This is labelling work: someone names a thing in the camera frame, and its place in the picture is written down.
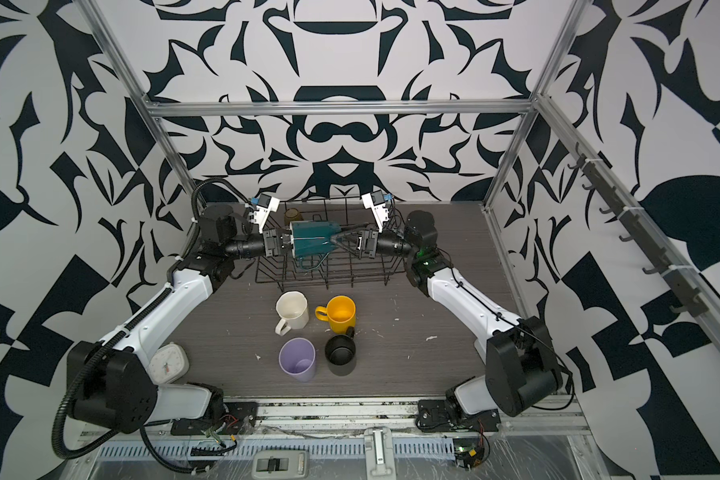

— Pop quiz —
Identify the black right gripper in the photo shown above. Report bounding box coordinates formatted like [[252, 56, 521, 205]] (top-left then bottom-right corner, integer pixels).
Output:
[[337, 223, 422, 267]]

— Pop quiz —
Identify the white square kitchen timer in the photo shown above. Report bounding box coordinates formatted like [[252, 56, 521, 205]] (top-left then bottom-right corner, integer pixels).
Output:
[[148, 342, 190, 385]]

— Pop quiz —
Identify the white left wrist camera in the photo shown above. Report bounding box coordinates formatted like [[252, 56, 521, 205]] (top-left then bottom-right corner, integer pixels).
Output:
[[248, 193, 281, 234]]

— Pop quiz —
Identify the black wire dish rack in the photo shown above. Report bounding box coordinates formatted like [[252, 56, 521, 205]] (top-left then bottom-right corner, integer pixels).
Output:
[[255, 197, 403, 291]]

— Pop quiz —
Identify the yellow mug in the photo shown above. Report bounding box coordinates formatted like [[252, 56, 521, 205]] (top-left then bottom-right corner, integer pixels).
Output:
[[315, 296, 357, 334]]

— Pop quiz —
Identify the black mug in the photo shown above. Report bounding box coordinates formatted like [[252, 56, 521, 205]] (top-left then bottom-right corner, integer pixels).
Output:
[[324, 327, 357, 376]]

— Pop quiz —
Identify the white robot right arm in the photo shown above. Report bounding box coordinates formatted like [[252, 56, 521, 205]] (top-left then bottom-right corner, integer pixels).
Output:
[[330, 210, 564, 417]]

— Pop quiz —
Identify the lavender plastic cup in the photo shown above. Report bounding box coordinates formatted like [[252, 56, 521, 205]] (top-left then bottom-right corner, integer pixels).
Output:
[[278, 338, 317, 383]]

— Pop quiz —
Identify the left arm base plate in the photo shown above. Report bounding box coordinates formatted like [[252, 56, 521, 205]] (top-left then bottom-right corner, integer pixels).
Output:
[[170, 401, 258, 436]]

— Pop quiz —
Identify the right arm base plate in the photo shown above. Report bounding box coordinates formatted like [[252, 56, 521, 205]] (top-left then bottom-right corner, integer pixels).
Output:
[[414, 399, 501, 433]]

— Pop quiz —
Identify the amber textured glass cup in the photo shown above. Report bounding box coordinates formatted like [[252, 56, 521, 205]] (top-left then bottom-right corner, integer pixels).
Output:
[[284, 208, 304, 227]]

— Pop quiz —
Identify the grey switch box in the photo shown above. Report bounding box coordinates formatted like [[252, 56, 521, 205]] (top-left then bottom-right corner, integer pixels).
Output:
[[251, 449, 309, 480]]

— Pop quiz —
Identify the green mug white inside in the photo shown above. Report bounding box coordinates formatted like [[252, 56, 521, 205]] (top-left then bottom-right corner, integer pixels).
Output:
[[290, 221, 341, 273]]

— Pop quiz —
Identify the black wall hook rail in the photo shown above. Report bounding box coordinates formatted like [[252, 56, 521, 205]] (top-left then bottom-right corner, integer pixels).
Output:
[[570, 151, 709, 317]]

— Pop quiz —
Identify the cream white mug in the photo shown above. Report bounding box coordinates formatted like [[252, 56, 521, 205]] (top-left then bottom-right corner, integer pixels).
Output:
[[274, 291, 310, 336]]

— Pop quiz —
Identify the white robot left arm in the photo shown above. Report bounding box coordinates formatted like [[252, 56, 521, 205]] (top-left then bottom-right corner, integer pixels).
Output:
[[54, 199, 284, 433]]

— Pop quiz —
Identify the white centre bracket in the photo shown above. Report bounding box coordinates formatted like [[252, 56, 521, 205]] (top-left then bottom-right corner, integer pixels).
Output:
[[364, 427, 397, 480]]

